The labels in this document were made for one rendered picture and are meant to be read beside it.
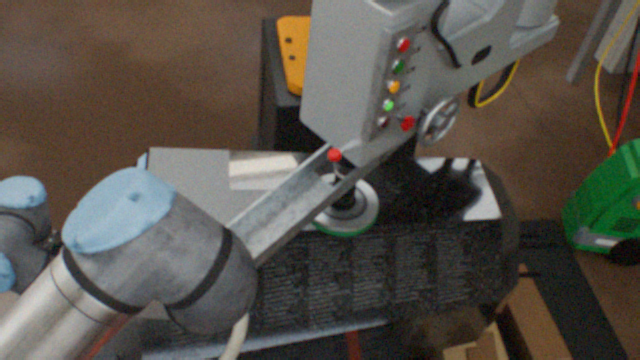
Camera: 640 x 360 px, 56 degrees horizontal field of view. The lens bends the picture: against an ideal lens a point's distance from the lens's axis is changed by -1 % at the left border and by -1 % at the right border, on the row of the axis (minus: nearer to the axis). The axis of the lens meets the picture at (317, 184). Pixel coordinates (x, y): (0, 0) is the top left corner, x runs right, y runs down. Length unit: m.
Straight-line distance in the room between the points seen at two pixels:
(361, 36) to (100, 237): 0.77
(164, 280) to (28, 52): 3.32
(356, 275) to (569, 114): 2.45
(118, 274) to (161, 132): 2.60
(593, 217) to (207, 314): 2.45
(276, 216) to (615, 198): 1.77
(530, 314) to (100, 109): 2.35
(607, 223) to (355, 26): 1.99
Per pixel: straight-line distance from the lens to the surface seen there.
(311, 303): 1.72
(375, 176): 1.86
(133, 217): 0.65
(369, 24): 1.23
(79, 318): 0.71
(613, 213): 2.96
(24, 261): 1.22
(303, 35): 2.57
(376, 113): 1.30
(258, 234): 1.54
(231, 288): 0.71
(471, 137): 3.49
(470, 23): 1.52
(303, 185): 1.60
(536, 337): 2.61
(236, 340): 1.38
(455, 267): 1.83
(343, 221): 1.69
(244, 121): 3.31
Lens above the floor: 2.18
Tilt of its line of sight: 47 degrees down
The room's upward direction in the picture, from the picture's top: 9 degrees clockwise
